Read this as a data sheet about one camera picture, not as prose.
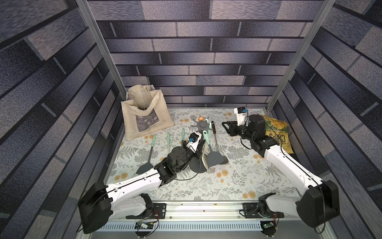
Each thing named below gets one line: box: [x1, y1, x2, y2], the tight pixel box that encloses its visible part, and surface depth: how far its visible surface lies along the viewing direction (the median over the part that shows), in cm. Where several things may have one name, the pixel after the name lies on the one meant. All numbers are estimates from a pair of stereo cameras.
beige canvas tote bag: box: [120, 84, 175, 141], surface depth 98 cm
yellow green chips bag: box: [259, 114, 294, 154], surface depth 99 cm
